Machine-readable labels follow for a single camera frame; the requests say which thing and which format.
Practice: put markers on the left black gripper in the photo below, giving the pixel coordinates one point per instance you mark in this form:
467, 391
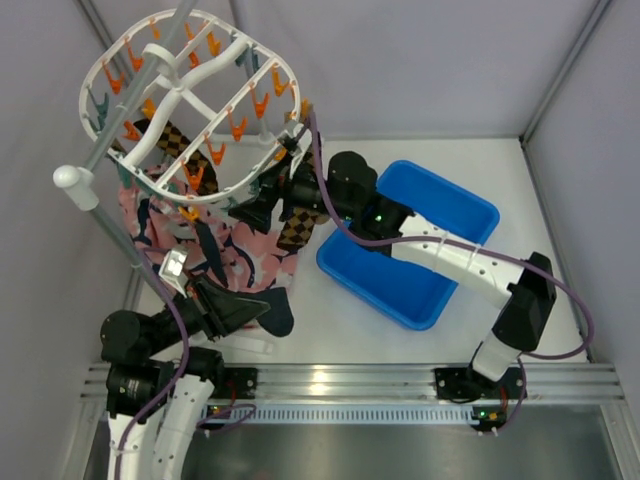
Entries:
204, 307

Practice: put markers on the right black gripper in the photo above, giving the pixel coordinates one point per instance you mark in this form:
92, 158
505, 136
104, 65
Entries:
282, 187

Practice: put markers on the navy blue sock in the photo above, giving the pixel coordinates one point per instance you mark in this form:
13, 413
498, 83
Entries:
278, 320

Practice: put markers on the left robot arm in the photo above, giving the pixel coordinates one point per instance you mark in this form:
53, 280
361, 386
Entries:
161, 388

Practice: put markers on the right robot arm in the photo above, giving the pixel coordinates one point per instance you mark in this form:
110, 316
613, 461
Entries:
523, 290

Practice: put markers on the white round clip hanger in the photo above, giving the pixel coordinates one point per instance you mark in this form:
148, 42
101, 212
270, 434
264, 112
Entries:
216, 46

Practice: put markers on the pink patterned cloth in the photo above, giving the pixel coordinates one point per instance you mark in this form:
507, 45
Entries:
251, 260

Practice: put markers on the grey metal hanging rod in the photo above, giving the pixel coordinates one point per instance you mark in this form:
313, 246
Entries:
135, 90

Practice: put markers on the blue plastic bin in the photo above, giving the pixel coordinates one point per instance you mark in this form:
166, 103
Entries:
409, 294

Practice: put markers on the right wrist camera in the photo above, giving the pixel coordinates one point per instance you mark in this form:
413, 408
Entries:
293, 142

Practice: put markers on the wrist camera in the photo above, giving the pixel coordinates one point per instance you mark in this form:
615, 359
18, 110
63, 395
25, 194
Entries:
293, 142
172, 270

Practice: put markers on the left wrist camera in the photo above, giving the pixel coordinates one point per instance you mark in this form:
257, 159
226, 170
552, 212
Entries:
172, 270

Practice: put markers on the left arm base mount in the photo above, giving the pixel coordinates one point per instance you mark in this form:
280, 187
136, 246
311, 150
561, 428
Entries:
239, 383

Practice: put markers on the white slotted cable duct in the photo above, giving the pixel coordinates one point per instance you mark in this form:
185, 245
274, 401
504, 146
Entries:
274, 414

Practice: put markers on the white rack stand post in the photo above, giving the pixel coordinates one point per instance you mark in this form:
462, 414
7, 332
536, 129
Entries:
76, 182

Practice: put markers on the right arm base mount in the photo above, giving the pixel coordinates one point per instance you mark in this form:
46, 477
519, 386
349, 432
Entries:
462, 384

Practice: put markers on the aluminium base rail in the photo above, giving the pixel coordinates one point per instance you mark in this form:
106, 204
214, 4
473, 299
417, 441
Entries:
545, 383

